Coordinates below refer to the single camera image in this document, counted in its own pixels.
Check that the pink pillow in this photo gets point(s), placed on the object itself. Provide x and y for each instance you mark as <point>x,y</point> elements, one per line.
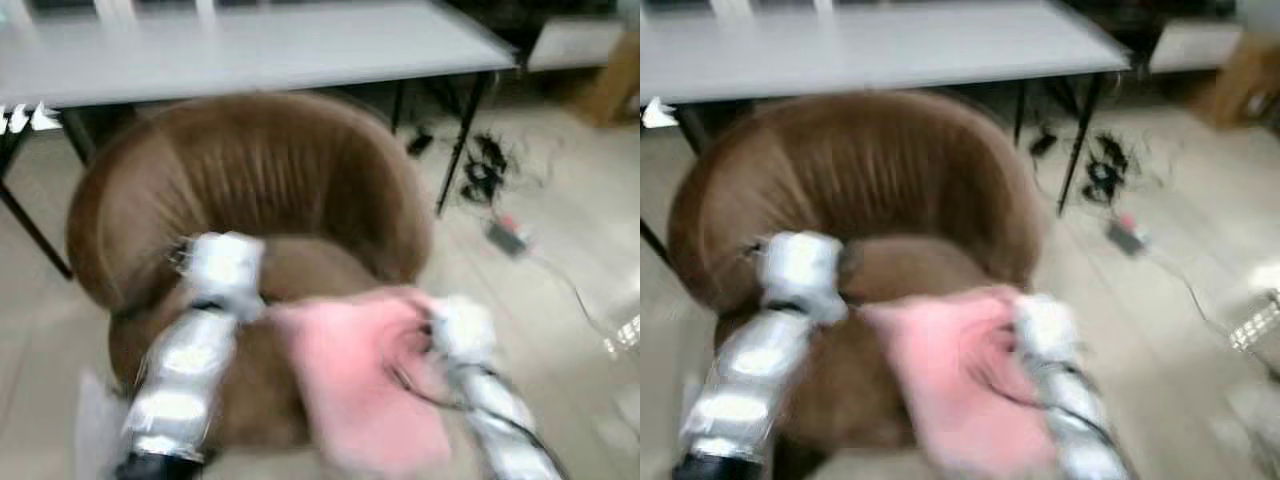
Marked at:
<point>950,380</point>
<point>350,380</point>

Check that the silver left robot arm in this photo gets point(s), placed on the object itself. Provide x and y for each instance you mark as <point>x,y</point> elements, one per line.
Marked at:
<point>745,375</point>
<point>185,370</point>

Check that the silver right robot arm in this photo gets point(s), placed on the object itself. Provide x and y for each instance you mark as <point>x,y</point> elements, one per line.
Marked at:
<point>1075,420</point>
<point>500,420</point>

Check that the brown round fabric sofa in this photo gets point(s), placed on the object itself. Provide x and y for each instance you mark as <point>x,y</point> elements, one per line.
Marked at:
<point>250,170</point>
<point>860,170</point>

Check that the grey power box, red label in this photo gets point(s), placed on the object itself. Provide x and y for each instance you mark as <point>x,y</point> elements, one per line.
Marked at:
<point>508,235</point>
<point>1128,235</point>

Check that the white drawer cabinet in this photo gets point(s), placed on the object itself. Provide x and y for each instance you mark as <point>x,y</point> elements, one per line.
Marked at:
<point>1195,45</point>
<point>575,45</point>

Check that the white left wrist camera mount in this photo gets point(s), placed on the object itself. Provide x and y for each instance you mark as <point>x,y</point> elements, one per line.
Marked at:
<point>805,272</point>
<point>225,272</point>

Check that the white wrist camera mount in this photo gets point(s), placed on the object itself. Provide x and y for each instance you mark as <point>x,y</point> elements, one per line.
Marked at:
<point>805,272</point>
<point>225,272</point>
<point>463,328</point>
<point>1045,328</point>

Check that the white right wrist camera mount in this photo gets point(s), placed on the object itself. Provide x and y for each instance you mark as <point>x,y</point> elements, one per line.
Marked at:
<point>463,328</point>
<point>1045,328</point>

